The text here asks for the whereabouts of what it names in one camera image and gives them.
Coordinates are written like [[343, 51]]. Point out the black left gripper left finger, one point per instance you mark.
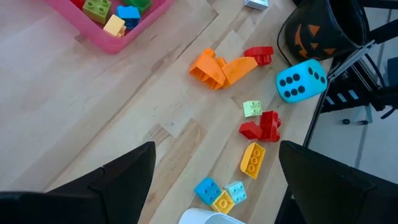
[[124, 186]]

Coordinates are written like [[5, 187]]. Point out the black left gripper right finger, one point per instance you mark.
[[329, 193]]

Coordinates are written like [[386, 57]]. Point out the yellow long curved brick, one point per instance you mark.
[[252, 161]]

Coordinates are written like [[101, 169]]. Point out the small red brick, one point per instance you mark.
[[248, 130]]

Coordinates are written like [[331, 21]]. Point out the pale green square brick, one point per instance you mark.
[[252, 109]]

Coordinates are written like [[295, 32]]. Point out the teal plush die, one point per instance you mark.
[[298, 70]]

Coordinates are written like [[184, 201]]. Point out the orange sloped brick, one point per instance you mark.
[[206, 67], [239, 70]]

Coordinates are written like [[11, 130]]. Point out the red double-stud brick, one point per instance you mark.
[[258, 51]]

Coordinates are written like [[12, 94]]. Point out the pale yellow square brick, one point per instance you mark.
[[113, 26]]

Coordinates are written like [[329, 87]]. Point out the sky blue square brick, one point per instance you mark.
[[206, 191]]

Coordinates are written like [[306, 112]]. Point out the white plastic container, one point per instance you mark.
[[205, 217]]

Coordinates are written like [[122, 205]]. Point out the large red brick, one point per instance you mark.
[[269, 124]]

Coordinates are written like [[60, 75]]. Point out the pale teal square brick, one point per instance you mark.
[[236, 191]]

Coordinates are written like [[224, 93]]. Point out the black box with white labels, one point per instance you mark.
[[357, 84]]

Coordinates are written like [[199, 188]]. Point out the pink plastic bin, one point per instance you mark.
[[102, 45]]

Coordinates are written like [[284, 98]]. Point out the black pumpkin face bucket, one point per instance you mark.
[[335, 21]]

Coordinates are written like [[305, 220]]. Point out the black slanted stand bar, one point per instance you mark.
[[387, 31]]

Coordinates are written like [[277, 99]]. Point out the blue two-layer brick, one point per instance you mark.
[[128, 13]]

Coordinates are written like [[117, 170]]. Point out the lime green square brick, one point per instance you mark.
[[96, 11]]

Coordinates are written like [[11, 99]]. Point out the green translucent bear figure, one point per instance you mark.
[[138, 4]]

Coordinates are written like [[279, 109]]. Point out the red toy piece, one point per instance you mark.
[[77, 3]]

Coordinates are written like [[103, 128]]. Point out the clear plastic container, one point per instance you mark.
[[256, 3]]

